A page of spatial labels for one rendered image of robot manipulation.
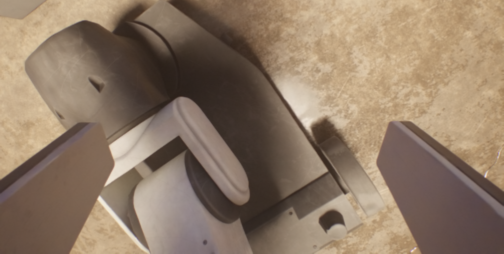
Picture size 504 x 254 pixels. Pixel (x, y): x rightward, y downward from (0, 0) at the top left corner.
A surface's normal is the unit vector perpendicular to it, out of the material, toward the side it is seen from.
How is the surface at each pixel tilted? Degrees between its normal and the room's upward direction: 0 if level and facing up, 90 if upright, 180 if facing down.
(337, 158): 55
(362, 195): 6
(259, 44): 0
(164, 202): 32
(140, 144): 24
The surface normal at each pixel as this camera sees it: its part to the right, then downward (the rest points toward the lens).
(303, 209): -0.41, -0.44
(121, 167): -0.22, 0.33
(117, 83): 0.53, -0.23
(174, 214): -0.29, -0.23
